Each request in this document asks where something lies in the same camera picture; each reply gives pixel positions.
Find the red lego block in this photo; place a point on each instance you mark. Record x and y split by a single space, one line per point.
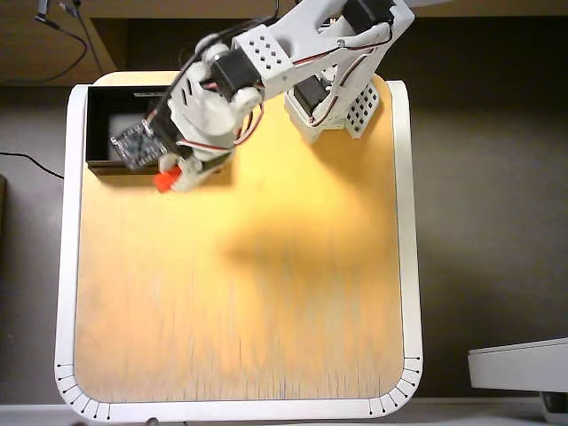
163 181

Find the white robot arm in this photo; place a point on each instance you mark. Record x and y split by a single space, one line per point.
302 31

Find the white label strip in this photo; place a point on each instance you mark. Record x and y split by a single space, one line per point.
146 94

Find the brown wooden shelf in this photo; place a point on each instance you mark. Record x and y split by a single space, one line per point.
111 9

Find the white gripper with motor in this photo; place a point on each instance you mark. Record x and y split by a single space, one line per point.
192 177

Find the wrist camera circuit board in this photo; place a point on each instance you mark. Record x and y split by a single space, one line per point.
135 148

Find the white table rim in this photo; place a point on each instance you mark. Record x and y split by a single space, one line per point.
71 266

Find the black open bin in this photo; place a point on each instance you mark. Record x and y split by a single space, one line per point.
100 133

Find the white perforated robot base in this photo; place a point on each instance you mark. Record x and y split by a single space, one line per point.
361 108

